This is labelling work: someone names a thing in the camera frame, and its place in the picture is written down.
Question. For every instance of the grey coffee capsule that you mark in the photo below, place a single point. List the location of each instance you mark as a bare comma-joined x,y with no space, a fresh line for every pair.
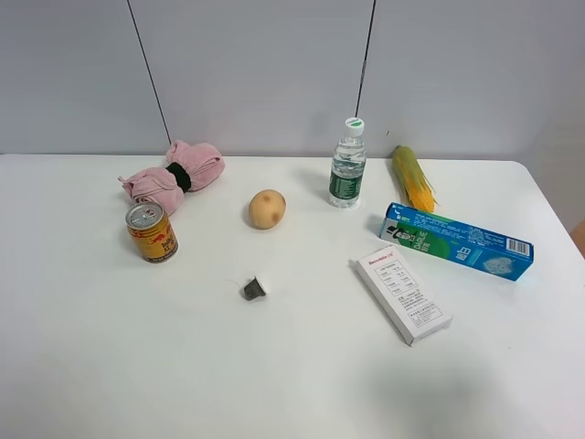
253,290

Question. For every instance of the pink towel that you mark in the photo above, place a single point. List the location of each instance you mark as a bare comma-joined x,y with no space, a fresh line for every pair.
189,168

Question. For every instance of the potato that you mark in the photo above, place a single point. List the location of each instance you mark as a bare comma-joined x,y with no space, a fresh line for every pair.
266,209

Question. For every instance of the clear water bottle green label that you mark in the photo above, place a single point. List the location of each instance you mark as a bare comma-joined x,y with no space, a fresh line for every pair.
348,165

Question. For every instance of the corn cob with husk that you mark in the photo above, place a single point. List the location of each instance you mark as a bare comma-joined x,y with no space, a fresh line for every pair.
414,185

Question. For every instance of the blue green toothpaste box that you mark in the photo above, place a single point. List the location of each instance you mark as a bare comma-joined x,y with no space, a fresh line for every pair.
483,250

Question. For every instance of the gold energy drink can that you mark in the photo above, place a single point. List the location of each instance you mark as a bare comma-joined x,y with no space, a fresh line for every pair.
152,232

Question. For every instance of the white cardboard box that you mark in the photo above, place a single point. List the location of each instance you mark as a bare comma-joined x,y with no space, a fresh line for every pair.
402,295

